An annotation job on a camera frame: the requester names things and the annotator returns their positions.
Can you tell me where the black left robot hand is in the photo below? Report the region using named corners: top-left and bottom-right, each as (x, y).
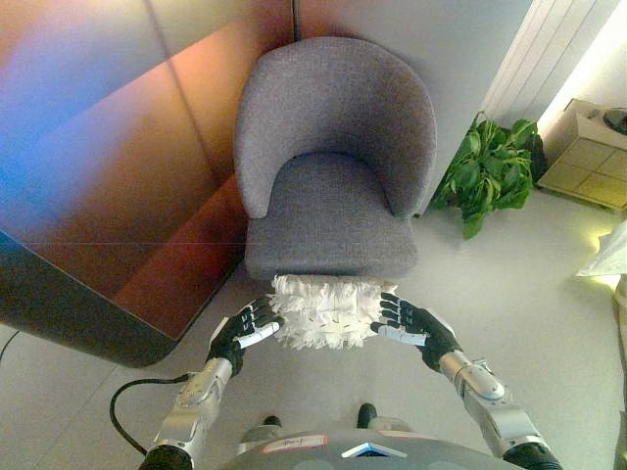
top-left (205, 296), bottom-right (286, 378)

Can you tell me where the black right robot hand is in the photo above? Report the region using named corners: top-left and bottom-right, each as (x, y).
top-left (370, 291), bottom-right (464, 373)

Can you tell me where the white fluffy cloth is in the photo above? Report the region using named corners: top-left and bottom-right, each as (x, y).
top-left (266, 274), bottom-right (399, 352)

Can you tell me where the grey fabric armchair sofa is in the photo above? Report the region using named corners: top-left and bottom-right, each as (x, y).
top-left (233, 35), bottom-right (438, 281)

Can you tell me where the grey robot torso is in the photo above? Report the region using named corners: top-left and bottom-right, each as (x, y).
top-left (215, 428), bottom-right (510, 470)

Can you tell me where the green potted plant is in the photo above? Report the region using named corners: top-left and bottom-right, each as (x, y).
top-left (430, 112), bottom-right (548, 241)

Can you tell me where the glossy dark wood table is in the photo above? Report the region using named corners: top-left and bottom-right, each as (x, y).
top-left (0, 17), bottom-right (301, 369)

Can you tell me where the white plastic bag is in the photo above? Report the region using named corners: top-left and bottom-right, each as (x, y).
top-left (575, 225), bottom-right (627, 280)

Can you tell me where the beige tiled low cabinet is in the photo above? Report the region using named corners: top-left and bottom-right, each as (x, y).
top-left (536, 98), bottom-right (627, 212)

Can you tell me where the dark round bowl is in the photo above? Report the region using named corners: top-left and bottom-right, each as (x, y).
top-left (602, 107), bottom-right (627, 131)

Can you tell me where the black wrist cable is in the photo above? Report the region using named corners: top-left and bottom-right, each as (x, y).
top-left (108, 373), bottom-right (191, 456)

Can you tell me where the white wall radiator panel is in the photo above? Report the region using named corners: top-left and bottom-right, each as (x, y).
top-left (480, 0), bottom-right (622, 129)

